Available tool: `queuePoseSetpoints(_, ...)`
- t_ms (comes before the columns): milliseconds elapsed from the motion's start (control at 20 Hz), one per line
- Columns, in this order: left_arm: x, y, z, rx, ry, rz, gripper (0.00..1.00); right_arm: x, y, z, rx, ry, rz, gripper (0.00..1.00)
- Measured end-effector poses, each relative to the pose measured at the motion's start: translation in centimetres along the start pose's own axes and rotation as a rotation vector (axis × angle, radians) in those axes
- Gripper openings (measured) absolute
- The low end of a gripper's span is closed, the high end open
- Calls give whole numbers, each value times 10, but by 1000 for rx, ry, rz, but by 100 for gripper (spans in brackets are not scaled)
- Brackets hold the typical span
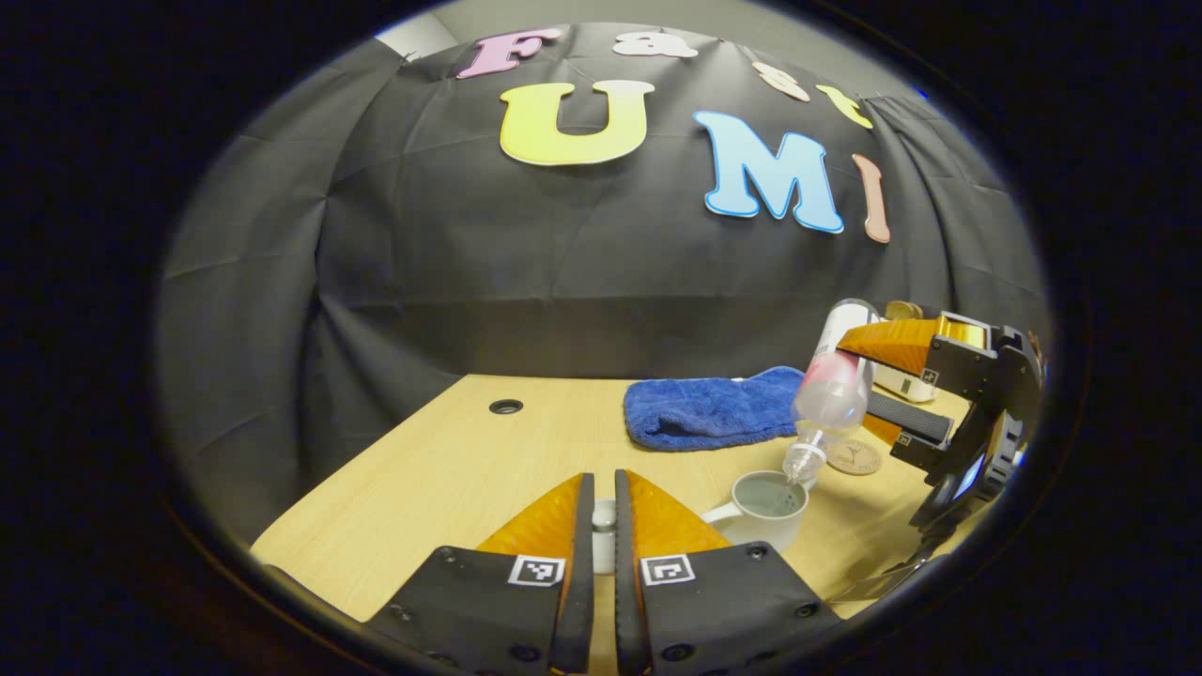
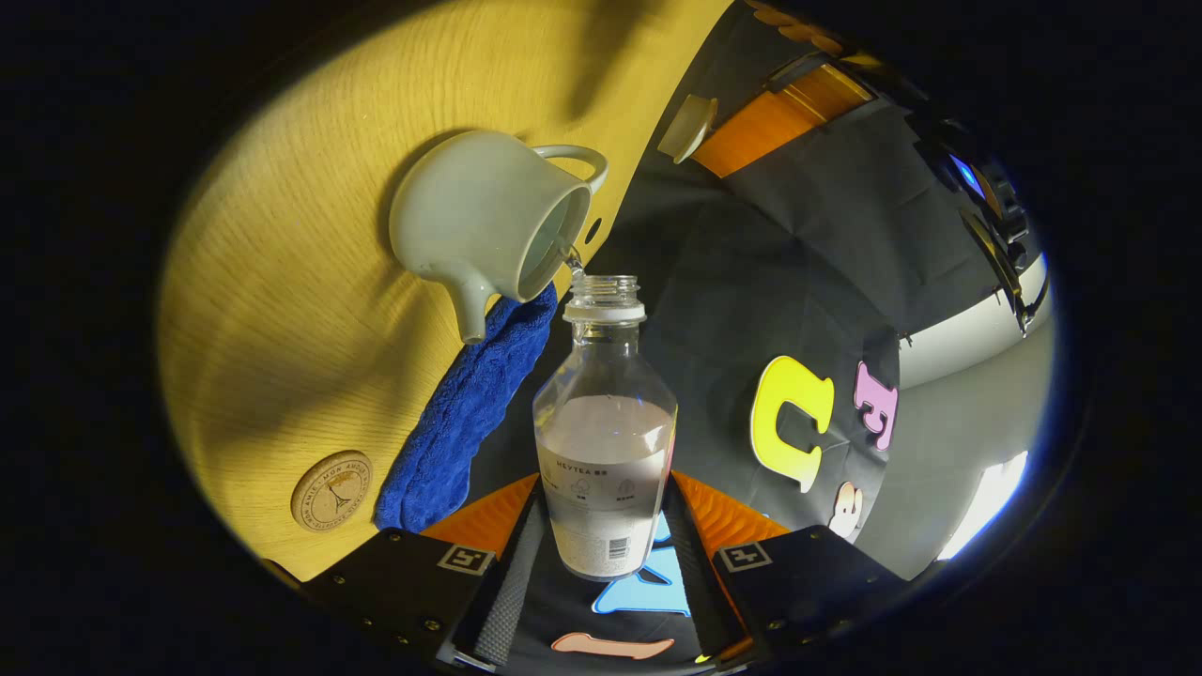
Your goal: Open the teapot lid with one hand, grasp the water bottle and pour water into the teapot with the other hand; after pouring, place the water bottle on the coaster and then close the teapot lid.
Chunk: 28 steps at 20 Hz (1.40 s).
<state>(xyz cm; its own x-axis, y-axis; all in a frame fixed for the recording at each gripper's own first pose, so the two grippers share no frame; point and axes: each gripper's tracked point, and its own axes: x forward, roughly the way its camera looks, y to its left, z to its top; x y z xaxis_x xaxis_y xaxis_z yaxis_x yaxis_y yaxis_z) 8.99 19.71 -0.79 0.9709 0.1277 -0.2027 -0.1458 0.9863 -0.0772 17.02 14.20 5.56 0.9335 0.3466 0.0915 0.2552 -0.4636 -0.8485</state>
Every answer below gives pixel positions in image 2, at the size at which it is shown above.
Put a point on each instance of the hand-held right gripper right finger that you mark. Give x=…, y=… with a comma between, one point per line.
x=695, y=582

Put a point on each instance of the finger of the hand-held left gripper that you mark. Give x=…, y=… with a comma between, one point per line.
x=779, y=117
x=808, y=31

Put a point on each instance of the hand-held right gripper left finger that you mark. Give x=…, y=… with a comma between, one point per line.
x=512, y=601

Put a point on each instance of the clear plastic water bottle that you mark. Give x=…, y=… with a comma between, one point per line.
x=606, y=451

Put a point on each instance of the round wooden coaster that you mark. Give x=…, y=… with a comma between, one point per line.
x=331, y=491

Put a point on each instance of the white ceramic teacup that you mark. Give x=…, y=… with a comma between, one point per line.
x=460, y=216

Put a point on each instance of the black backdrop cloth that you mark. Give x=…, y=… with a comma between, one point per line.
x=798, y=263

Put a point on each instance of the blue towel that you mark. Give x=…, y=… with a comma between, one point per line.
x=460, y=422

